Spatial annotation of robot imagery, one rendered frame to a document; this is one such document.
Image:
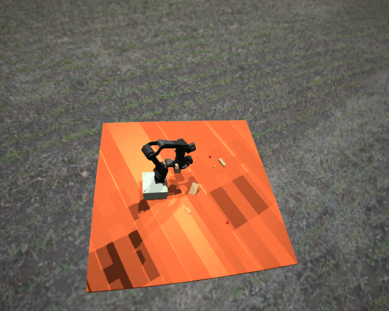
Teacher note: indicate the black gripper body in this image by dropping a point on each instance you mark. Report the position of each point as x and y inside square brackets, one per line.
[170, 163]

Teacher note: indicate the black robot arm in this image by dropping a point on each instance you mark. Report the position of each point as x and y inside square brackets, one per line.
[161, 170]

